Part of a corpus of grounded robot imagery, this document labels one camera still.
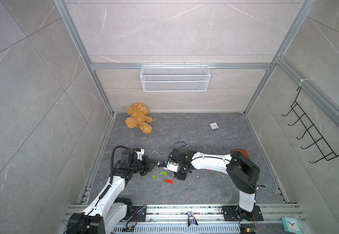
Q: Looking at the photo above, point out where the red usb drive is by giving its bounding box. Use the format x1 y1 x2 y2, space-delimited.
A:
164 179 173 184

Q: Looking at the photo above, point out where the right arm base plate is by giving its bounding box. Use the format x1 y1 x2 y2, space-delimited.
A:
221 205 264 221

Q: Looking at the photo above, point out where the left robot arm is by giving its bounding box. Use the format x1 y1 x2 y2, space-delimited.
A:
64 146 158 234

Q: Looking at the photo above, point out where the small square clock face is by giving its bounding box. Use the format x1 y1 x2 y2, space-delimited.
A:
209 122 219 131

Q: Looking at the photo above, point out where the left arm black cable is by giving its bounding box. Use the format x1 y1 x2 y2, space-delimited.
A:
109 145 132 185

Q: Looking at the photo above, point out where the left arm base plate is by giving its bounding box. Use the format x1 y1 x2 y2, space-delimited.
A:
121 205 147 222

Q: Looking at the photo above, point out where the brown leather wallet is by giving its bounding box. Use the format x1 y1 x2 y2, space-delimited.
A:
231 149 249 160

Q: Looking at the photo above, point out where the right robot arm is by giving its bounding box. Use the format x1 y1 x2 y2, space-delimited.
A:
164 149 260 214

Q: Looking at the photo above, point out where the small purple figurine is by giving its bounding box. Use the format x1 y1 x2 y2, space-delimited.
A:
187 211 198 227

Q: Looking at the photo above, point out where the brown teddy bear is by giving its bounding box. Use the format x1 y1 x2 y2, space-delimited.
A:
125 102 153 134

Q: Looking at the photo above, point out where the white wire mesh basket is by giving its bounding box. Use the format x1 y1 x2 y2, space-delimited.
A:
140 65 210 92

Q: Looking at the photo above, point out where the black wire hook rack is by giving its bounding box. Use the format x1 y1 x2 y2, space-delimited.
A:
282 87 339 164

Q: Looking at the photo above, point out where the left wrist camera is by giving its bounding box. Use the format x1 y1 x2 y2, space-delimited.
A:
135 148 145 161

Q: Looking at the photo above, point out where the teal alarm clock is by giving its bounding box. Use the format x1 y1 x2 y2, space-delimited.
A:
282 217 303 234

